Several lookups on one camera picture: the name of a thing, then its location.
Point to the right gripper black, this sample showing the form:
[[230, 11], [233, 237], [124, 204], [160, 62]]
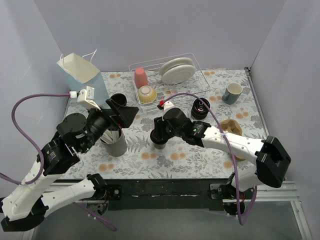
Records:
[[161, 128]]

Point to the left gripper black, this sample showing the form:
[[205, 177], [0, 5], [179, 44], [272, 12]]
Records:
[[116, 115]]

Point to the black cup lid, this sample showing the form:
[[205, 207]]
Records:
[[157, 138]]

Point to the light blue paper bag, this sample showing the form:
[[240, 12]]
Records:
[[79, 73]]

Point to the black takeout coffee cup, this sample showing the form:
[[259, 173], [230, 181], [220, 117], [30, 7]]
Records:
[[159, 146]]

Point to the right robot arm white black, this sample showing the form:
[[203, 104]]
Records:
[[270, 161]]

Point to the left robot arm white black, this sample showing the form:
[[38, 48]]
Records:
[[29, 204]]

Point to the stack of black cups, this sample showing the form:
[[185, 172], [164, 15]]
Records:
[[119, 98]]

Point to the yellow dotted bowl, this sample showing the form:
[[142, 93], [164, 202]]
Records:
[[146, 94]]

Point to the grey straw holder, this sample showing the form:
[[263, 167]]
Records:
[[118, 148]]

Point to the pink plastic cup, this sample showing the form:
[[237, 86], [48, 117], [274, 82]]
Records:
[[140, 77]]

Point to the front white plate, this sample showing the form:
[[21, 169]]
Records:
[[178, 73]]

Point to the white plate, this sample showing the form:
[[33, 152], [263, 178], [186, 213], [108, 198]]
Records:
[[174, 63], [178, 73]]

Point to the floral table mat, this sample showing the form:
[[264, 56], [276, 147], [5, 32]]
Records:
[[178, 159]]

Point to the rear white plate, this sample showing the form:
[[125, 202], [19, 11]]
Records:
[[174, 63]]

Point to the grey blue mug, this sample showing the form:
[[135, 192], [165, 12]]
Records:
[[232, 93]]

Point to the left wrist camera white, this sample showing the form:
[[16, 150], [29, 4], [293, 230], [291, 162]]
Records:
[[85, 98]]

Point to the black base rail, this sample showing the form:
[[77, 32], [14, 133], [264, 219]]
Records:
[[147, 194]]

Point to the aluminium frame rail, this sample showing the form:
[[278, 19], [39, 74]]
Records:
[[276, 215]]

